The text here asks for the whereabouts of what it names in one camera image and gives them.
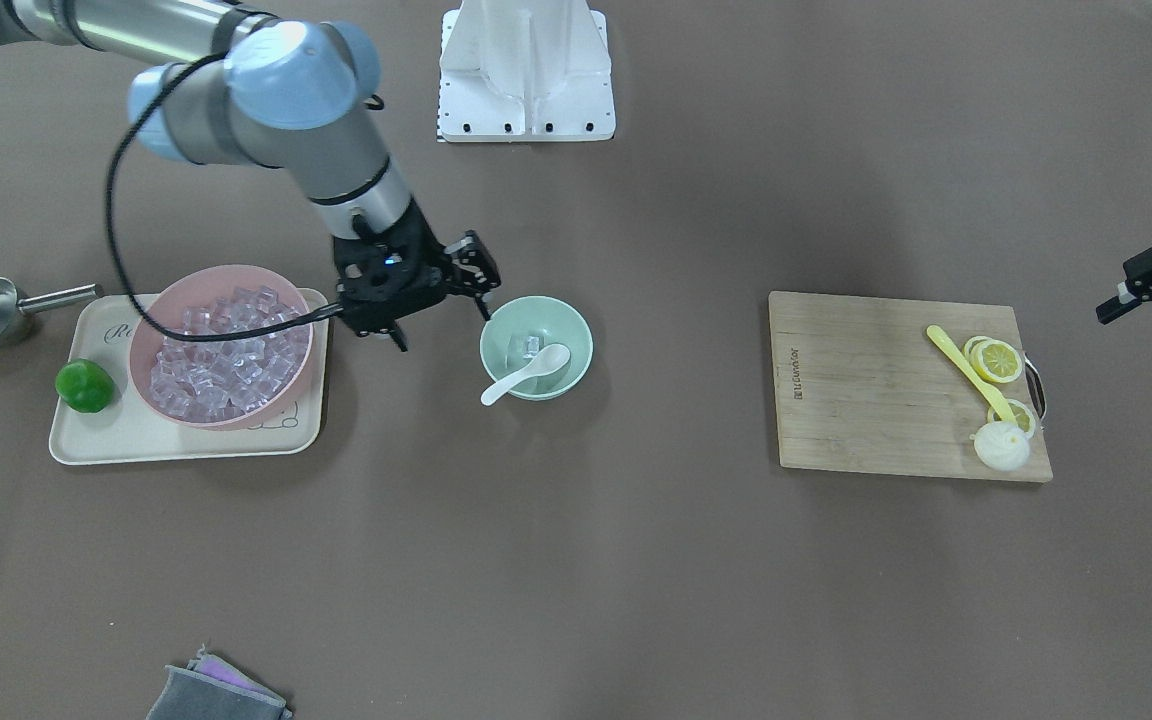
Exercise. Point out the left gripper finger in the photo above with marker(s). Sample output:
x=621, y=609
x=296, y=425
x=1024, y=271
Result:
x=1124, y=301

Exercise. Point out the beige rectangular tray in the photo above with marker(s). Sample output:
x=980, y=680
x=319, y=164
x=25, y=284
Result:
x=130, y=431

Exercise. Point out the white plastic spoon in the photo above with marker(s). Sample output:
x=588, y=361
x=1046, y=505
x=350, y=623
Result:
x=549, y=360

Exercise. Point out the grey folded cloth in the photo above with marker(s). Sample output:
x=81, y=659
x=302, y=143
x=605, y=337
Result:
x=211, y=687

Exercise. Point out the yellow plastic knife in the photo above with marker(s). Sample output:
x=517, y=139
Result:
x=994, y=398

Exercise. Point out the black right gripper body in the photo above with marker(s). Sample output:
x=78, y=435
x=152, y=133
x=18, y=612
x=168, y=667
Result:
x=433, y=263

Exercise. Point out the lemon slice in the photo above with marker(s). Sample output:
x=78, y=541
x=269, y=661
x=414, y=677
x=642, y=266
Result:
x=1024, y=417
x=994, y=361

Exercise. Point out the green ceramic bowl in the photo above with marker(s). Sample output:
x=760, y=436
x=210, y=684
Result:
x=558, y=323

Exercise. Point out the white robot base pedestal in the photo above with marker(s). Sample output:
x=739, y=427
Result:
x=525, y=72

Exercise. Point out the pink bowl of ice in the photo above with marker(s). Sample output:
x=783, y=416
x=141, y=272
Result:
x=224, y=348

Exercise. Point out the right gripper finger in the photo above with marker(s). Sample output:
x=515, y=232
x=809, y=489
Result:
x=398, y=337

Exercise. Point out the wooden cutting board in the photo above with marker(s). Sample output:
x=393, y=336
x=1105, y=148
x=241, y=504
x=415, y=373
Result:
x=860, y=388

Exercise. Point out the green lime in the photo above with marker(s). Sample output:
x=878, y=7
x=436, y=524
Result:
x=84, y=386

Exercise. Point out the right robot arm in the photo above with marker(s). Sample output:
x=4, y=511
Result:
x=227, y=83

